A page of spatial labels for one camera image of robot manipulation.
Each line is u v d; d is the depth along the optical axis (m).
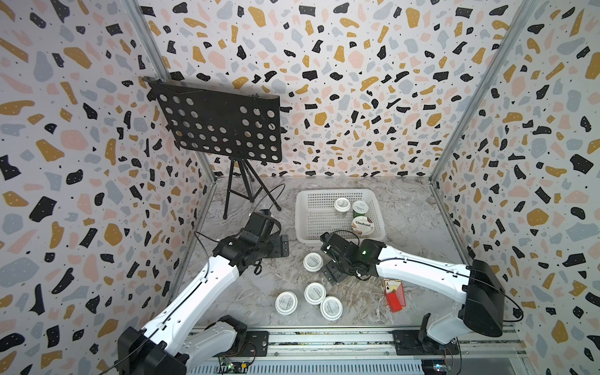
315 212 1.06
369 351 0.73
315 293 0.78
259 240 0.57
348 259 0.59
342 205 1.02
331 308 0.75
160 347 0.38
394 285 0.85
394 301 0.81
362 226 0.97
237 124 0.74
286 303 0.76
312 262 0.85
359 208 1.01
